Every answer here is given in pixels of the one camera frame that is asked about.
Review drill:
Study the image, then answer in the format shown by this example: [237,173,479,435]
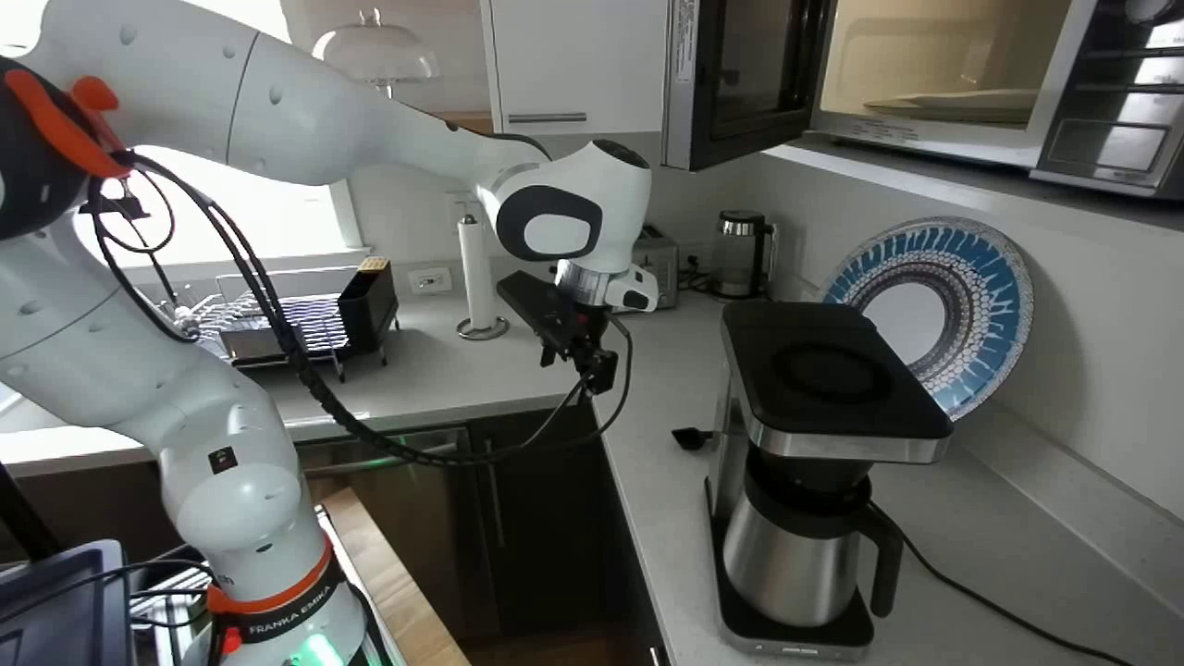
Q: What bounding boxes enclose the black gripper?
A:
[496,270,618,396]

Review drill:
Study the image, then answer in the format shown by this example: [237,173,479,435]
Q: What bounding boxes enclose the black microwave door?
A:
[664,0,835,169]

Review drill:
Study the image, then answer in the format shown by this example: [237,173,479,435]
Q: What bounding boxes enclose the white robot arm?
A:
[0,0,658,666]

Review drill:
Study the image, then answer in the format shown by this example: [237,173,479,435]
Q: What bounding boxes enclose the silver microwave oven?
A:
[813,0,1184,201]

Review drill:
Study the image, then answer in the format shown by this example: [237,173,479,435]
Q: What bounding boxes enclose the small black object on counter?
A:
[670,424,716,450]

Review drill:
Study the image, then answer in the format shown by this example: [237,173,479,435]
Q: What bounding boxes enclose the white paper towel roll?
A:
[457,216,506,339]

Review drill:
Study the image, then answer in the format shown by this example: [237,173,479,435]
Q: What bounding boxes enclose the silver toaster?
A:
[633,227,679,309]

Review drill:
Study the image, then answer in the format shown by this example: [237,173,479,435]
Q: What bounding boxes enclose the steel electric kettle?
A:
[716,212,774,298]

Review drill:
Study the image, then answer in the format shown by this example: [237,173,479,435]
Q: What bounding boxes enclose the dark lower cabinets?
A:
[300,403,668,666]

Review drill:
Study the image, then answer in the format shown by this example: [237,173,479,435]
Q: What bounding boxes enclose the black steel coffee maker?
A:
[705,303,950,663]

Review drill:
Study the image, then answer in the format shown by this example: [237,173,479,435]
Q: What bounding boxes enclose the black dish rack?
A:
[202,259,401,374]

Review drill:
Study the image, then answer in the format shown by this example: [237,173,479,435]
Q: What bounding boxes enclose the steel coffee carafe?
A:
[721,450,903,629]

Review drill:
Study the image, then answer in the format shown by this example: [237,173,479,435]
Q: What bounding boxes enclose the white upper cabinet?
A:
[482,0,668,136]

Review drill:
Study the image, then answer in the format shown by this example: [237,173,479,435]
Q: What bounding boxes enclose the wooden board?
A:
[319,490,472,666]

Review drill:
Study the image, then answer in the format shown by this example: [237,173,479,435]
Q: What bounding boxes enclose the blue white decorative plate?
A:
[823,217,1037,420]

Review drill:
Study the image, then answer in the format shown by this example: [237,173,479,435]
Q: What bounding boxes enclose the white pendant lamp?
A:
[311,6,440,97]

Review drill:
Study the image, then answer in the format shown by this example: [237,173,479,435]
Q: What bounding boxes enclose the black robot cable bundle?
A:
[78,144,638,475]

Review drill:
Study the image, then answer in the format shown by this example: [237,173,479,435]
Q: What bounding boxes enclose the white wall outlet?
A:
[406,263,451,295]

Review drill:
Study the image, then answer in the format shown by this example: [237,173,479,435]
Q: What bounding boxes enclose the black coffee maker power cord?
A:
[884,523,1133,666]

